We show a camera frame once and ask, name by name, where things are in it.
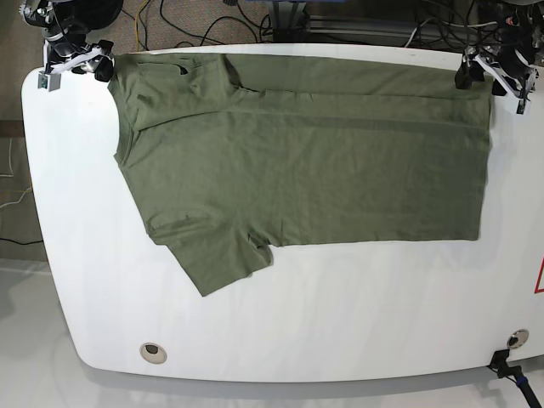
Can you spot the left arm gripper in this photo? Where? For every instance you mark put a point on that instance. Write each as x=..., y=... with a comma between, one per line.
x=512, y=67

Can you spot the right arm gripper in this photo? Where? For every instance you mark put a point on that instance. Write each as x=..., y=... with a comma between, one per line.
x=61, y=55

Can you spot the olive green T-shirt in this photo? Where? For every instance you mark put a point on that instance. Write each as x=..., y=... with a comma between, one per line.
x=229, y=155

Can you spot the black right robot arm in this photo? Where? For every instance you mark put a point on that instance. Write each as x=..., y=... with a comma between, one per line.
x=65, y=26

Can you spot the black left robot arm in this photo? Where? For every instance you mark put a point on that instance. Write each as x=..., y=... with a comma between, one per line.
x=505, y=42

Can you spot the red triangle sticker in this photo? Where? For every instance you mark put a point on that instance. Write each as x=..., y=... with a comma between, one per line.
x=539, y=282

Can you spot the right round table grommet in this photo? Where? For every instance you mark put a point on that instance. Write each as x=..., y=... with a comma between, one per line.
x=518, y=339

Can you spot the round table grommet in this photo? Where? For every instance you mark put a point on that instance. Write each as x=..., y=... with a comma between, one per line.
x=153, y=353
x=518, y=339

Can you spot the left round table grommet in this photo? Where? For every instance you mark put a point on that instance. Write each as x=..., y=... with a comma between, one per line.
x=153, y=353

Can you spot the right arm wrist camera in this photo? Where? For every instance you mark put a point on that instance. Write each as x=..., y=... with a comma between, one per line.
x=49, y=82

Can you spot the black clamp with cable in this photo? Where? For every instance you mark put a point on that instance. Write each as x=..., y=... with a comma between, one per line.
x=503, y=370

